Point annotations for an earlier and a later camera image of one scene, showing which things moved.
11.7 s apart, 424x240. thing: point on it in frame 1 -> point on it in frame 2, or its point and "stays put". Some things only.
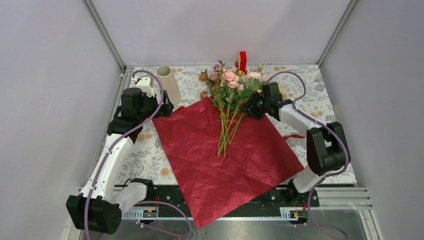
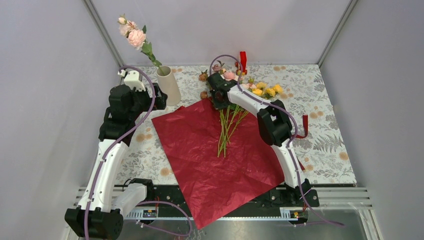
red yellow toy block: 243,58 stays put
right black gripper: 250,106 -> 217,105
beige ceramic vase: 169,84 stays put
